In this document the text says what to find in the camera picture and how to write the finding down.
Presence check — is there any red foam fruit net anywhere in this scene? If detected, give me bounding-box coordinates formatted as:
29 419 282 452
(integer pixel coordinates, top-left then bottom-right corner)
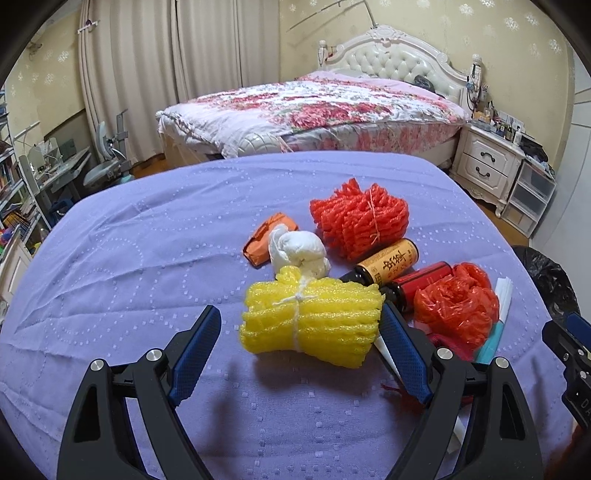
309 179 410 263

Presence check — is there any group of small bottles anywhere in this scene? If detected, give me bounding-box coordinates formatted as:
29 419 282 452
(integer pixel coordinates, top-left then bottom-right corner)
471 99 525 141

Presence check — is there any red label dark bottle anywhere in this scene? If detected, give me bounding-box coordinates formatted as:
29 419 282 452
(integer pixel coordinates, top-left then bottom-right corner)
381 261 455 317

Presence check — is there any grey study desk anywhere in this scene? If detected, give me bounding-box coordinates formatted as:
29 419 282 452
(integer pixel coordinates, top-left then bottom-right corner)
28 148 93 217

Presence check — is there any purple quilted cloth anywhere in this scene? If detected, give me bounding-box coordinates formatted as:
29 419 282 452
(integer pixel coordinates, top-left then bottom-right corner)
0 151 578 480

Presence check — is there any black trash bag bin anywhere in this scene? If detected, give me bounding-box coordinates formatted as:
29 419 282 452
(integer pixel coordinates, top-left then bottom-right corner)
510 244 581 324

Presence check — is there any black bag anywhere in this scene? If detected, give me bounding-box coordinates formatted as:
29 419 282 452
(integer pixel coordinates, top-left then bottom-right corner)
522 136 555 174

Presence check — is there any floral quilt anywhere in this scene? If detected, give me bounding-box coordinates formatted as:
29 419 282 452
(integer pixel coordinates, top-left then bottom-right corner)
157 69 467 158

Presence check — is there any white nightstand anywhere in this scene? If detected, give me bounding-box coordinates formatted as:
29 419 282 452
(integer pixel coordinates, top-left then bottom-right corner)
450 122 527 217

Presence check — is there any grey desk chair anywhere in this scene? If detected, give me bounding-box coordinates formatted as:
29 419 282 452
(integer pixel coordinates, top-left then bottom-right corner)
83 111 134 185

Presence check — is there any orange paper packet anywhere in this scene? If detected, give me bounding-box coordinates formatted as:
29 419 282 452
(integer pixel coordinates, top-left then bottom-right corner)
242 211 301 268

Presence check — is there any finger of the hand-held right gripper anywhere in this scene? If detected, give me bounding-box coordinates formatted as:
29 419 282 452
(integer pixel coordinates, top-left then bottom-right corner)
542 320 591 372
566 313 591 354

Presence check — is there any bookshelf with books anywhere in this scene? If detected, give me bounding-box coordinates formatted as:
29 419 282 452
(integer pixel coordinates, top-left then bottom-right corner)
0 88 51 259

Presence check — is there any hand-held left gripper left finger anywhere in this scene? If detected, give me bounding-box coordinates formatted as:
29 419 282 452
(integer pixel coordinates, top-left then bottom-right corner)
59 305 222 480

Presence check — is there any red plastic bag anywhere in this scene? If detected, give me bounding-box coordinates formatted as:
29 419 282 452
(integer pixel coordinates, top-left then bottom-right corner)
413 262 501 350

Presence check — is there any white paper stick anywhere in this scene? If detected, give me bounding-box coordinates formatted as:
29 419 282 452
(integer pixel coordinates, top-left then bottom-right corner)
373 336 471 459

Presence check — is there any white knotted plastic bag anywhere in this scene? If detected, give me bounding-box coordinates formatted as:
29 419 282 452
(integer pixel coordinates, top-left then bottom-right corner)
268 226 332 280

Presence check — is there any plastic drawer unit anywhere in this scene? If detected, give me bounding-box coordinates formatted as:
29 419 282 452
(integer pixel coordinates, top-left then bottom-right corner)
501 161 556 238

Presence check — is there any bed with floral quilt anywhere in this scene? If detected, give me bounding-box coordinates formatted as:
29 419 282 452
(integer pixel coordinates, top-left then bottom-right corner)
157 25 483 168

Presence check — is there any white paper strip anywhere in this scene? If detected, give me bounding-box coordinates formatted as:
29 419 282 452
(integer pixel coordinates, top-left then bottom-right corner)
494 276 514 324

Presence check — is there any yellow label dark bottle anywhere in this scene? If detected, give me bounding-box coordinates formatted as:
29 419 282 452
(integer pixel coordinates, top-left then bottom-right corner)
339 237 420 289

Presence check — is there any beige curtain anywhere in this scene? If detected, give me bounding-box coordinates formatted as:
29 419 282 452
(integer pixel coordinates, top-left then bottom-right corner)
78 0 282 162

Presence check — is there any yellow foam fruit net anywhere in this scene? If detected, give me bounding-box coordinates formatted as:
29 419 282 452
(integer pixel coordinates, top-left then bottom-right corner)
239 265 386 370

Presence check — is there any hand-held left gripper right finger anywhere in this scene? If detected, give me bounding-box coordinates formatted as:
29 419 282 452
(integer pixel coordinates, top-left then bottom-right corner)
379 302 546 480

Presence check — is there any dark clothing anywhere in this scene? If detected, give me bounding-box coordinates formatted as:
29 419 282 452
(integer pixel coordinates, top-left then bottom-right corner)
413 74 446 95

